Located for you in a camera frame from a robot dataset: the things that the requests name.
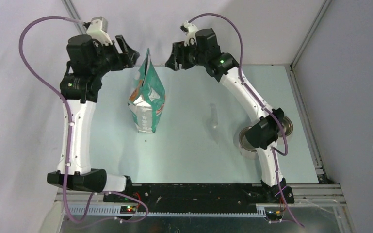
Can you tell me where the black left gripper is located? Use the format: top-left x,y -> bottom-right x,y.
91,35 -> 140,77

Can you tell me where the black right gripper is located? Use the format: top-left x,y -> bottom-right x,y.
165,39 -> 208,71

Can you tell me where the green pet food bag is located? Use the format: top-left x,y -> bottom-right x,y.
128,49 -> 166,133

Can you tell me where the clear plastic scoop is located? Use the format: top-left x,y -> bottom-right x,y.
206,103 -> 219,144

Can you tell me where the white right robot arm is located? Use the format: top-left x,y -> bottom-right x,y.
165,23 -> 290,204

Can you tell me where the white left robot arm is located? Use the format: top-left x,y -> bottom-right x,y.
47,35 -> 139,202

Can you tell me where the steel bowl near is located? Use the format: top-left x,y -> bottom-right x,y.
238,126 -> 257,153

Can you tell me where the steel bowl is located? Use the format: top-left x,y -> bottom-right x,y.
280,116 -> 294,137
238,126 -> 257,153

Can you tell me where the white double bowl stand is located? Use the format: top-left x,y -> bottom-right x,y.
234,116 -> 294,160

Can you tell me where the steel bowl far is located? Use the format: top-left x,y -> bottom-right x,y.
280,116 -> 294,137

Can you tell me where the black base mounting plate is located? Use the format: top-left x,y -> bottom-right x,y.
103,183 -> 294,213

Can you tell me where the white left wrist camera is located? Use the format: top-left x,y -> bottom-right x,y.
86,17 -> 113,46

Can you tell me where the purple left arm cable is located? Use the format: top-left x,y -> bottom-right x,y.
18,15 -> 149,224

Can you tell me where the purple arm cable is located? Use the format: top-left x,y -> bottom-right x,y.
18,15 -> 149,224
188,13 -> 305,228

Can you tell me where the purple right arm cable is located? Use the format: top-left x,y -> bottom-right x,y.
188,13 -> 305,228

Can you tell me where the grey slotted cable duct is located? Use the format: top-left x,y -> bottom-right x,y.
69,204 -> 266,217

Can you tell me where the aluminium frame rail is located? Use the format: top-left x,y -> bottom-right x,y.
286,0 -> 334,185

